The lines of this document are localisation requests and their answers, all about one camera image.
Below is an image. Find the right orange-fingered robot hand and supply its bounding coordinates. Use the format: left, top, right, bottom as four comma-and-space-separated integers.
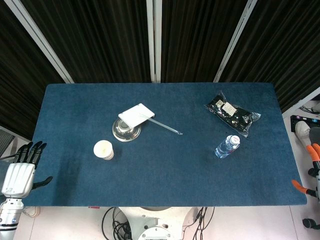
291, 143, 320, 202

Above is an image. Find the left white black-fingered robot hand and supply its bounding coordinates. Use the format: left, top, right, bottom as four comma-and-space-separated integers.
1, 141, 54, 199

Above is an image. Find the white paper cup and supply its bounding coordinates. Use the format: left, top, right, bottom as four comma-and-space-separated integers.
93, 140, 115, 161

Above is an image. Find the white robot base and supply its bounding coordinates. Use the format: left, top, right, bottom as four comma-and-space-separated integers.
117, 206, 198, 240

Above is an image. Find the black chair caster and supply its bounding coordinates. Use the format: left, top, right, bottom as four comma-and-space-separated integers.
302, 218, 320, 230

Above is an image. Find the white shoe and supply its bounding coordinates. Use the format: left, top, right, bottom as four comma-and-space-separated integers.
294, 121, 312, 146

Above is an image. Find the black flat box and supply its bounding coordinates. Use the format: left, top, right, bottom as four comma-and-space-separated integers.
290, 114, 320, 133

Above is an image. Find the clear plastic water bottle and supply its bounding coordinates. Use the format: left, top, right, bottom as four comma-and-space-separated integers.
214, 134, 242, 159

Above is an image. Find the dark pleated curtain panel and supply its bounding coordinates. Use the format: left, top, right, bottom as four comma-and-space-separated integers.
161, 0, 248, 83
0, 0, 66, 141
219, 0, 320, 113
21, 0, 153, 84

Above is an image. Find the black item in plastic bag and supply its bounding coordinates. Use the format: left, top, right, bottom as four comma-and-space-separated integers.
203, 91, 262, 138

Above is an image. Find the stainless steel bowl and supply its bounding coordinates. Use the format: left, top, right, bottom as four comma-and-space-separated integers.
111, 117, 142, 143

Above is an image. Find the white flat rectangular card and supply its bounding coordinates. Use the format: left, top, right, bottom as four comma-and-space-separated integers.
118, 103, 156, 128

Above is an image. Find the blue table cloth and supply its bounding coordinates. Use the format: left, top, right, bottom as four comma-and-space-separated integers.
15, 83, 308, 208

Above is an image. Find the clear glass rod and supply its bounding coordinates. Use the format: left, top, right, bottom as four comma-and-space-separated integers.
147, 118, 184, 136

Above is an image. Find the white partition post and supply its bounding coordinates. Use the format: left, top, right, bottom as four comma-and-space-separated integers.
282, 86, 320, 117
146, 0, 162, 83
4, 0, 75, 84
213, 0, 262, 83

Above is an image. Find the black cable bundle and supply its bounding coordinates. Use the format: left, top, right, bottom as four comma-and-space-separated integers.
183, 206, 216, 240
101, 206, 133, 240

